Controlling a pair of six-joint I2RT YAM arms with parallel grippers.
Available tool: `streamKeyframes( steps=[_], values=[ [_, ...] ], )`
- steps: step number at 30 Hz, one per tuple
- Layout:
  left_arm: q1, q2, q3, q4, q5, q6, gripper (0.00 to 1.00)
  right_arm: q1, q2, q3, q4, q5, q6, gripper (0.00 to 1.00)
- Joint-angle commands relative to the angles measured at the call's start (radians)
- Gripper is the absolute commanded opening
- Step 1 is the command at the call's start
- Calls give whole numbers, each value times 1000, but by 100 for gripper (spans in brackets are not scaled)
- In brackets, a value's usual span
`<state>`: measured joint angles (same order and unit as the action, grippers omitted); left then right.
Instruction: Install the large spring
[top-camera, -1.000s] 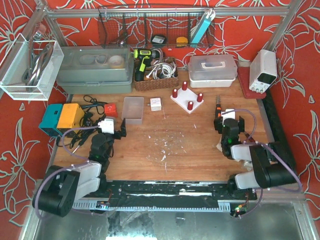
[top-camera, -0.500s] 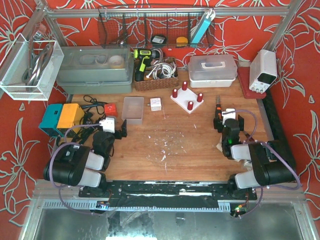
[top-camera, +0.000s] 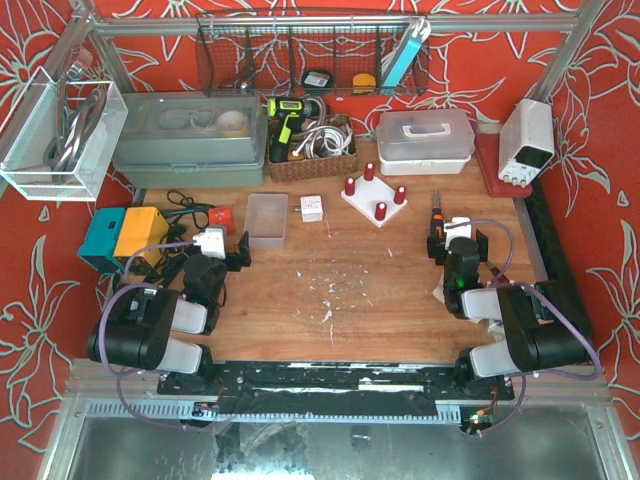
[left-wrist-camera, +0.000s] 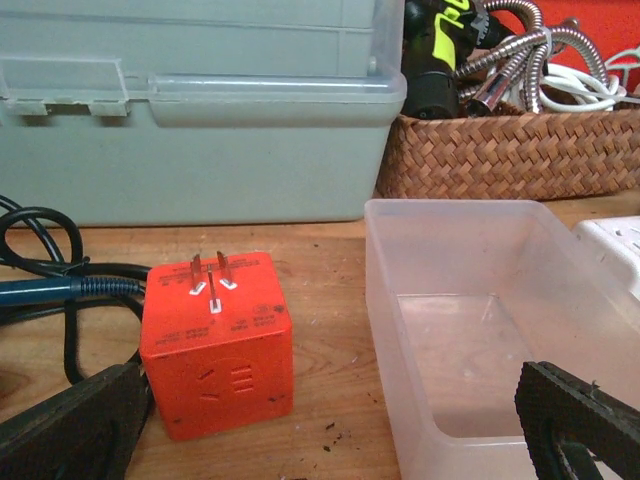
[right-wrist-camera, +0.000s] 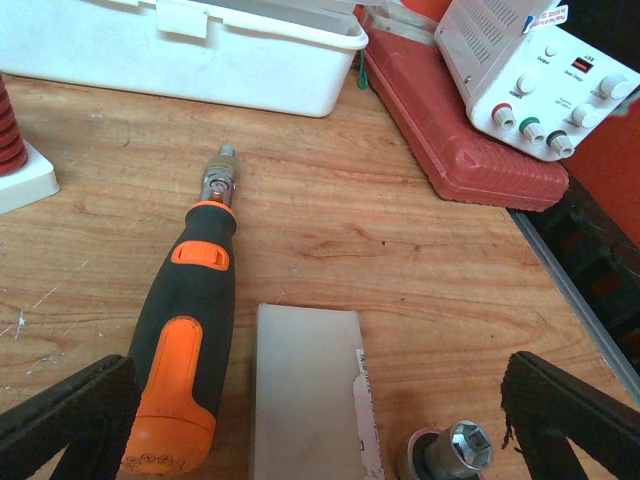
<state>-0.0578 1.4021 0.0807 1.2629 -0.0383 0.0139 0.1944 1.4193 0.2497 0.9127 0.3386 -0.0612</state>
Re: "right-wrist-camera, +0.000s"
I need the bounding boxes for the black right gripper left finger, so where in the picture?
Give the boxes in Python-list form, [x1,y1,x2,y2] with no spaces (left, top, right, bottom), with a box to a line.
[1,354,140,479]

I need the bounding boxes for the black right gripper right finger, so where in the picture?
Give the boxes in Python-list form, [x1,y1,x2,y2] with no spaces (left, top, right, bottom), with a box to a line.
[501,351,639,479]

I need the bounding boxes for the large red spring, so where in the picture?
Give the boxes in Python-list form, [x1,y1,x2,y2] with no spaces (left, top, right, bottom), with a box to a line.
[0,78,28,176]

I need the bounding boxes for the orange black screwdriver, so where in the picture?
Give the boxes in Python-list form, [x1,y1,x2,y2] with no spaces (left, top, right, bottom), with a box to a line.
[121,145,239,476]

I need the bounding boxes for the translucent box with orange label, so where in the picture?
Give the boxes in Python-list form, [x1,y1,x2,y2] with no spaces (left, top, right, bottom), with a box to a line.
[249,303,385,479]

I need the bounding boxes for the white peg board fixture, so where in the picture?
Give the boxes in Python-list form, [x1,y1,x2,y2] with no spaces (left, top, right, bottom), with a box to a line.
[0,142,60,215]

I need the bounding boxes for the red plastic tool case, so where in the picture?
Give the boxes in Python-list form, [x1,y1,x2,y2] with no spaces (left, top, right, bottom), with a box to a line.
[364,29,569,212]

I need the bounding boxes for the white bench power supply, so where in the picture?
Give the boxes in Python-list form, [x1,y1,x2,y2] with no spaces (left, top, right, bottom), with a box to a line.
[434,0,639,162]

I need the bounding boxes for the white plastic storage box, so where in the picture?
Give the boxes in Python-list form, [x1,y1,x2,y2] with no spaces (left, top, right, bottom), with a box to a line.
[1,1,369,117]

